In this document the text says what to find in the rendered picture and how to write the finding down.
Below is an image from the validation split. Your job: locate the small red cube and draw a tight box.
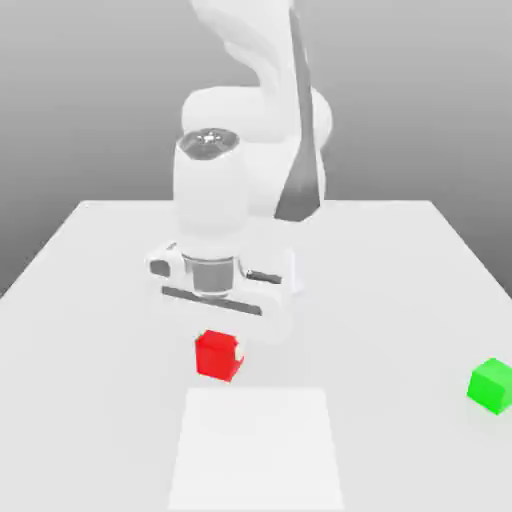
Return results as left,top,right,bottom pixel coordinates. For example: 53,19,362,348
194,328,246,384

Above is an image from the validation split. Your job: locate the small green cube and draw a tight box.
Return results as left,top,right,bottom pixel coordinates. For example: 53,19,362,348
466,356,512,416

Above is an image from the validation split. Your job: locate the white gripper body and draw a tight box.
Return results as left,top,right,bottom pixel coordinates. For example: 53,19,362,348
159,281,296,347

